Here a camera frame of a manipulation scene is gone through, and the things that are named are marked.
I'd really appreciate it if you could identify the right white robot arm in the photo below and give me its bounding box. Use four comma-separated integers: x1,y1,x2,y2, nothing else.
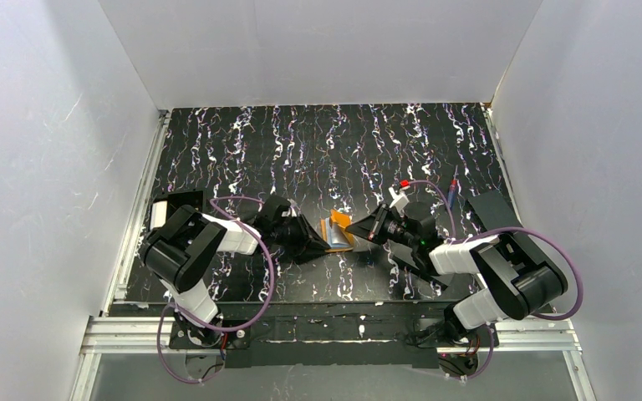
346,202,568,336

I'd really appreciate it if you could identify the orange card holder wallet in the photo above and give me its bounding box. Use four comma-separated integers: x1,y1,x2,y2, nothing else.
319,209,355,253

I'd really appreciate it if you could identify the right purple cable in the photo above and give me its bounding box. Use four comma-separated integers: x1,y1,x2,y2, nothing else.
406,180,584,322

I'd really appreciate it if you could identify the purple cable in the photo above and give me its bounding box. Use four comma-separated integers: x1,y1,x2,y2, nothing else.
406,180,584,322
156,195,276,386

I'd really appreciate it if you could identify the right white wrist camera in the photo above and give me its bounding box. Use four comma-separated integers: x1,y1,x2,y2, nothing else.
389,180,410,216

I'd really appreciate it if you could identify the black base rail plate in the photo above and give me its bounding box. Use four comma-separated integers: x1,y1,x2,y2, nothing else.
162,301,499,373

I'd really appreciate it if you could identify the blue red screwdriver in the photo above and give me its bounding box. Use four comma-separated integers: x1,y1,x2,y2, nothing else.
447,165,458,209

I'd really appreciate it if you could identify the black flat slab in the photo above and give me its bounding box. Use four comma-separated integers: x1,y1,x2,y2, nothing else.
390,244,451,291

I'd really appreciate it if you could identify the white block in box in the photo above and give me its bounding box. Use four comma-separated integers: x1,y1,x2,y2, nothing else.
149,200,168,230

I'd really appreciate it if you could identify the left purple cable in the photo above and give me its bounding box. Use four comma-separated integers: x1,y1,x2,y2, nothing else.
156,195,276,386

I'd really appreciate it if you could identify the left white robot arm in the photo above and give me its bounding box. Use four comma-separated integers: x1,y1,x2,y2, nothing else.
139,191,330,332

